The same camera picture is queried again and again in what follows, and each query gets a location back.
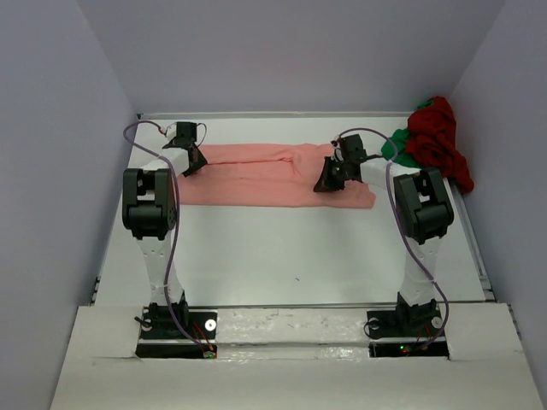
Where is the red t shirt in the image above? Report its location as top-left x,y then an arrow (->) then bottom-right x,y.
405,97 -> 474,194

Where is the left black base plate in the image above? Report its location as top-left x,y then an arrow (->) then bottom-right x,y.
135,309 -> 218,360

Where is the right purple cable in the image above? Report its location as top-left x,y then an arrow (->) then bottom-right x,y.
331,127 -> 450,354

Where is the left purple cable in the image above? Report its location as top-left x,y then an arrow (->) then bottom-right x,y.
122,120 -> 206,349

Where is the green t shirt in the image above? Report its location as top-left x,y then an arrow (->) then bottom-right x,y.
381,96 -> 445,167

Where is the pink t shirt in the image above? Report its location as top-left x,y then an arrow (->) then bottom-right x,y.
178,143 -> 376,209

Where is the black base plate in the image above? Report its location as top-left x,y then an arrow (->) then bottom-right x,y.
363,310 -> 450,359
135,309 -> 218,360

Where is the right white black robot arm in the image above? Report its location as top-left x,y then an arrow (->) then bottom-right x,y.
314,128 -> 455,340

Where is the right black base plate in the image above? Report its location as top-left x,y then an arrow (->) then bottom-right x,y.
363,310 -> 450,359

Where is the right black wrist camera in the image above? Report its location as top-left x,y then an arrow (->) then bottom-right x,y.
335,134 -> 367,163

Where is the purple cable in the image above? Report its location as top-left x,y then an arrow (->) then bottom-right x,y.
331,127 -> 450,354
122,120 -> 206,349

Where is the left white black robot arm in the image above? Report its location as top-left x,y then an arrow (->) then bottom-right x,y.
121,120 -> 208,345

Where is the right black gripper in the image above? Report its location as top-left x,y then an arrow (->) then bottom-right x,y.
313,156 -> 349,192

